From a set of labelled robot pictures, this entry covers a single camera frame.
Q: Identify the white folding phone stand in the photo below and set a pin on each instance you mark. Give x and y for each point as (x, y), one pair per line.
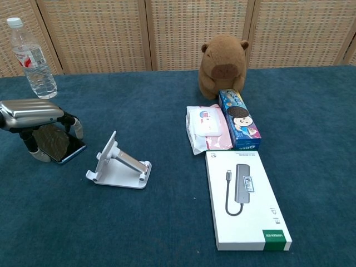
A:
(122, 180)

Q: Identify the white USB hub box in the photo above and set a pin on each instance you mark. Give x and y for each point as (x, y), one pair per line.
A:
(250, 194)

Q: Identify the brown capybara plush toy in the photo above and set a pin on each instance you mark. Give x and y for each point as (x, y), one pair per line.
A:
(222, 55)

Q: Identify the black smartphone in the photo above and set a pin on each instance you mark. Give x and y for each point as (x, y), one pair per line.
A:
(55, 142)

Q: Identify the blue Oreo cookie box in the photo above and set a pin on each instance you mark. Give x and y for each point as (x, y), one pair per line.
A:
(242, 122)

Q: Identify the blue table cloth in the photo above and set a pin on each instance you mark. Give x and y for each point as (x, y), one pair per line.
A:
(139, 111)

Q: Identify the pink wet wipes pack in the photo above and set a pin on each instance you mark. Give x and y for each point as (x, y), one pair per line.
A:
(208, 125)

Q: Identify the clear plastic water bottle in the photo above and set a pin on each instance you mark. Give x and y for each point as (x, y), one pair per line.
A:
(36, 69)

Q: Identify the woven bamboo folding screen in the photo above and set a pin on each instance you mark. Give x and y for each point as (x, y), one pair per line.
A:
(97, 33)

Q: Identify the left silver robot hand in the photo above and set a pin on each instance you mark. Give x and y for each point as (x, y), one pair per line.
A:
(27, 112)

